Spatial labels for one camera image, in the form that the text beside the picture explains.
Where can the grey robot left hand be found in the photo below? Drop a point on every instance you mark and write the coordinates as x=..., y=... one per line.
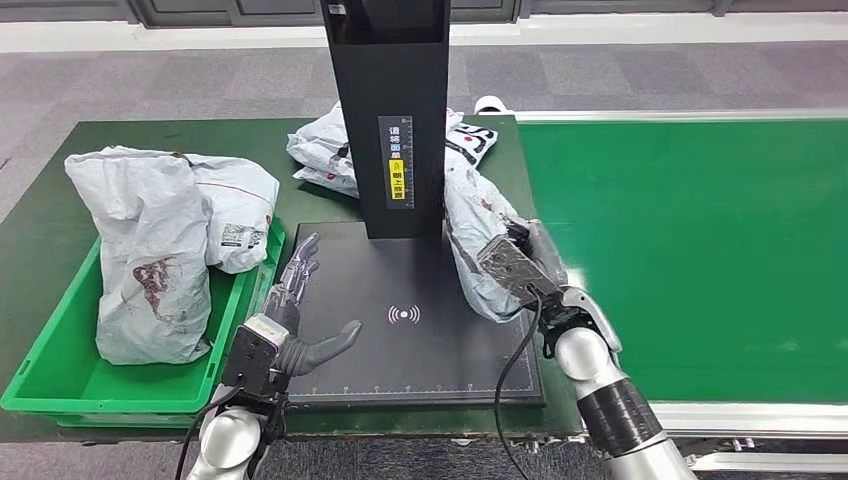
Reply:
x=311, y=358

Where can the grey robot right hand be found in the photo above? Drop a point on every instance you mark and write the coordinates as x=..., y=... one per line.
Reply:
x=546, y=255

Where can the parcel red brown print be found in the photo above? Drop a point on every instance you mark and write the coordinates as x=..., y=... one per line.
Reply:
x=474, y=218

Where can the white parcel red truck print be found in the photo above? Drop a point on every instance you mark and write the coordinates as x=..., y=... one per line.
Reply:
x=238, y=199

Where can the grey parcel dark red print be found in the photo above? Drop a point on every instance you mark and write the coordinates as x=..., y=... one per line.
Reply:
x=152, y=218

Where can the black inbound scanning machine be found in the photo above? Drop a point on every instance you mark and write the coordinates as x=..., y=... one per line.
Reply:
x=411, y=371

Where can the green conveyor belt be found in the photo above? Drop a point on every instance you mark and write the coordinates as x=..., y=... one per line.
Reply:
x=696, y=232

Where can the white crumpled parcel red mark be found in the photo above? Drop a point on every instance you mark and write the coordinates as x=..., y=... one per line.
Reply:
x=328, y=180

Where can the white parcel black lettering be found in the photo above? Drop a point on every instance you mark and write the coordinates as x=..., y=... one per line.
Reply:
x=318, y=142

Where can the white rounded object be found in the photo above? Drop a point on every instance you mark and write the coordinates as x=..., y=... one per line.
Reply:
x=491, y=102

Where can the green plastic crate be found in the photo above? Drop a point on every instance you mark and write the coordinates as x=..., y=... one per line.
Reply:
x=99, y=384

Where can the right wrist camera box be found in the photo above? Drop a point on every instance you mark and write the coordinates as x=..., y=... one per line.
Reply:
x=513, y=268

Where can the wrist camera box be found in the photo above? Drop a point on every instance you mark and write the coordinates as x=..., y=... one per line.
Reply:
x=252, y=354
x=513, y=268

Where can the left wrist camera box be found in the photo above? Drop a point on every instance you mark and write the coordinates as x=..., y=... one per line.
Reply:
x=252, y=354

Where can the aluminium conveyor frame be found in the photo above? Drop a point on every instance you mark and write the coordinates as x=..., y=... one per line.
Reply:
x=762, y=418

